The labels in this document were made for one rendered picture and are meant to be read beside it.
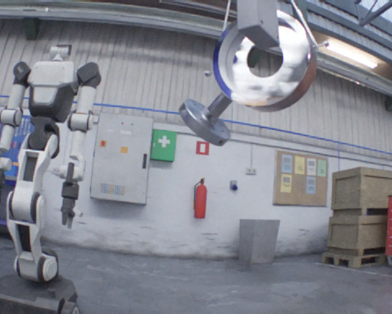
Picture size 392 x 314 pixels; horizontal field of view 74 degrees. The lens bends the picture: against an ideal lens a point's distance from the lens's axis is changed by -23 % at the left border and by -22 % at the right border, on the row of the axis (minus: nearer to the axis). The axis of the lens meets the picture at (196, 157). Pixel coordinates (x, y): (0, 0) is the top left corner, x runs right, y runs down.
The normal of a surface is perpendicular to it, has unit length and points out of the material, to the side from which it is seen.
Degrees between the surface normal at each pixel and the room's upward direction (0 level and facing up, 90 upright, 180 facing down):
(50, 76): 90
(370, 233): 90
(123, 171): 90
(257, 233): 93
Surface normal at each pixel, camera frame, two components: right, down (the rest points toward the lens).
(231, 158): 0.26, -0.15
